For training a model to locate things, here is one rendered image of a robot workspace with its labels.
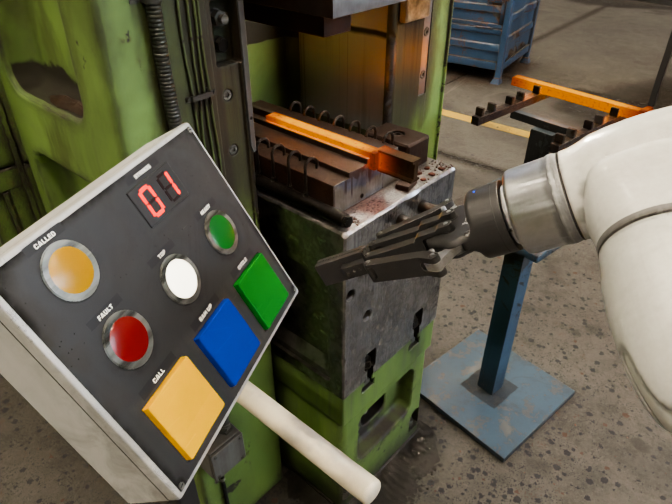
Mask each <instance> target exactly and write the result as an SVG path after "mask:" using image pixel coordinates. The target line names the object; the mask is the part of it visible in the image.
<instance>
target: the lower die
mask: <svg viewBox="0 0 672 504"><path fill-rule="evenodd" d="M252 106H253V107H255V108H258V109H261V110H264V111H267V112H269V113H274V112H277V113H280V114H283V115H286V116H288V117H291V118H294V119H297V120H300V121H303V122H305V123H308V124H311V125H314V126H317V127H320V128H323V129H325V130H328V131H331V132H334V133H337V134H340V135H343V136H345V137H348V138H351V139H354V140H357V141H360V142H362V143H365V144H368V145H371V146H374V147H377V148H380V147H382V146H384V145H386V146H389V147H390V148H393V149H396V150H398V147H397V146H395V145H392V144H389V143H386V142H385V143H382V141H380V140H377V139H374V138H371V137H365V135H362V134H359V133H356V132H353V131H351V132H349V131H348V129H345V128H342V127H339V126H336V125H335V126H332V125H333V124H330V123H327V122H324V121H321V120H320V121H317V119H315V118H312V117H309V116H307V115H306V116H303V114H301V113H298V112H295V111H289V109H286V108H283V107H280V106H277V105H274V104H271V103H268V102H266V101H263V100H259V101H256V102H253V103H252ZM253 117H254V129H255V140H256V142H257V140H258V139H260V138H261V137H266V138H268V139H269V141H270V148H267V142H266V141H265V140H263V141H261V142H260V143H259V146H258V151H259V163H260V170H261V173H262V175H263V176H265V177H268V178H270V179H271V177H272V169H271V156H270V153H271V149H272V148H273V146H274V145H275V144H277V143H282V144H283V145H284V146H285V150H286V155H285V156H283V153H282V147H280V146H279V147H277V148H276V149H275V151H274V166H275V176H276V178H277V181H278V182H279V183H281V184H283V185H286V186H287V183H288V179H287V156H288V154H289V153H290V152H291V151H292V150H295V149H297V150H299V151H300V152H301V154H302V160H301V161H299V159H298V154H297V153H294V154H293V155H292V156H291V158H290V173H291V184H292V188H293V189H294V190H296V191H298V192H300V193H303V192H304V171H303V167H304V163H305V161H306V160H307V159H308V158H309V157H311V156H315V157H316V158H317V159H318V163H319V168H318V169H316V168H315V161H314V160H311V161H309V163H308V165H307V190H308V192H309V196H310V197H312V198H314V199H317V200H319V201H321V202H323V203H325V204H328V205H330V206H332V207H335V208H337V209H339V210H341V211H344V210H346V209H348V208H349V207H351V206H353V205H355V204H356V203H358V202H360V201H361V200H363V199H365V198H366V197H368V196H370V195H372V194H373V193H375V192H377V191H379V190H380V189H382V188H384V187H385V186H387V185H389V184H391V183H392V182H394V181H396V178H394V177H392V176H389V175H386V174H384V173H381V172H379V171H377V169H376V170H375V171H374V170H371V169H369V160H370V157H367V156H364V155H361V154H359V153H356V152H353V151H350V150H348V149H345V148H342V147H340V146H337V145H334V144H331V143H329V142H326V141H323V140H320V139H318V138H315V137H312V136H310V135H307V134H304V133H301V132H299V131H296V130H293V129H290V128H288V127H285V126H282V125H280V124H277V123H274V122H271V121H269V120H266V119H263V118H260V117H258V116H255V115H253ZM362 193H363V194H364V196H363V198H360V196H361V194H362Z"/></svg>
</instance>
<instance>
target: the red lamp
mask: <svg viewBox="0 0 672 504"><path fill-rule="evenodd" d="M148 343H149V338H148V333H147V330H146V328H145V327H144V325H143V324H142V323H141V322H140V321H139V320H138V319H136V318H134V317H131V316H125V317H121V318H119V319H118V320H117V321H115V323H114V324H113V326H112V328H111V331H110V344H111V347H112V349H113V351H114V353H115V354H116V355H117V356H118V357H119V358H120V359H122V360H124V361H127V362H134V361H138V360H139V359H141V358H142V357H143V356H144V355H145V353H146V351H147V348H148Z"/></svg>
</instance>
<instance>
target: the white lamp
mask: <svg viewBox="0 0 672 504"><path fill-rule="evenodd" d="M166 279H167V283H168V285H169V287H170V289H171V291H172V292H173V293H174V294H175V295H177V296H178V297H181V298H189V297H191V296H192V295H193V294H194V293H195V291H196V288H197V278H196V274H195V272H194V270H193V268H192V267H191V265H190V264H189V263H187V262H186V261H184V260H181V259H175V260H173V261H172V262H170V264H169V265H168V267H167V270H166Z"/></svg>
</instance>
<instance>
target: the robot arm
mask: <svg viewBox="0 0 672 504"><path fill-rule="evenodd" d="M376 237H377V239H375V240H372V241H370V242H369V243H368V246H367V245H363V246H360V247H357V248H354V249H351V250H348V251H345V252H342V253H339V254H336V255H333V256H329V257H326V258H323V259H320V260H318V262H317V264H316V266H315V269H316V271H317V272H318V274H319V275H320V277H321V279H322V280H323V282H324V283H325V285H326V286H328V285H331V284H335V283H338V282H341V281H345V280H348V279H352V278H355V277H358V276H362V275H365V274H369V276H370V278H371V279H372V281H373V282H383V281H391V280H399V279H406V278H414V277H422V276H432V277H438V278H441V277H444V276H445V275H446V274H447V273H448V271H447V269H446V267H445V265H446V264H447V263H448V262H449V261H451V260H452V259H458V258H462V257H464V256H466V255H467V254H470V253H472V252H473V251H477V252H480V253H482V254H483V255H484V256H485V257H487V258H494V257H498V256H502V255H505V254H509V253H512V252H516V251H520V250H522V249H523V248H524V249H525V250H526V251H527V252H528V253H531V254H535V253H539V252H543V251H546V250H550V249H554V248H558V247H561V246H565V245H569V244H576V243H580V242H581V241H584V240H588V239H592V242H593V244H594V246H595V249H596V252H597V255H598V259H599V263H600V269H601V289H602V294H603V300H604V306H605V310H606V315H607V318H608V322H609V326H610V329H611V333H612V336H613V339H614V342H615V345H616V348H617V351H618V354H619V357H620V359H621V362H622V364H623V367H624V369H625V372H626V374H627V376H628V378H629V381H630V383H631V385H632V387H633V389H634V391H635V392H636V394H637V396H638V398H639V400H640V401H641V403H642V404H643V406H644V407H645V409H646V410H647V412H648V413H649V414H650V416H651V417H652V418H653V419H654V421H655V422H656V423H657V424H658V425H659V426H661V427H662V428H663V429H665V430H666V431H668V432H670V433H671V434H672V106H668V107H664V108H660V109H656V110H653V111H650V112H646V113H643V114H639V115H636V116H633V117H630V118H627V119H624V120H622V121H619V122H617V123H614V124H611V125H609V126H606V127H604V128H602V129H599V130H597V131H595V132H593V133H590V134H588V135H587V136H585V137H584V138H582V139H581V140H580V141H578V142H577V143H575V144H573V145H572V146H570V147H568V148H566V149H564V150H561V151H559V152H557V153H554V154H552V153H551V154H548V155H546V156H545V157H542V158H539V159H537V160H534V161H531V162H528V163H525V164H522V165H519V166H517V167H514V168H511V169H508V170H506V171H505V172H504V174H503V176H502V181H501V180H497V181H494V182H492V183H489V184H486V185H483V186H480V187H477V188H474V189H471V190H469V191H468V192H467V193H466V195H465V199H464V204H463V205H459V206H455V204H454V202H453V200H452V198H449V199H446V200H444V201H443V202H441V203H440V204H438V205H436V206H435V207H433V208H431V209H429V210H426V211H424V212H422V213H420V214H418V215H415V216H413V217H411V218H409V219H406V220H404V221H402V222H400V223H397V224H395V225H393V226H391V227H388V228H386V229H384V230H382V231H379V232H378V233H377V234H376Z"/></svg>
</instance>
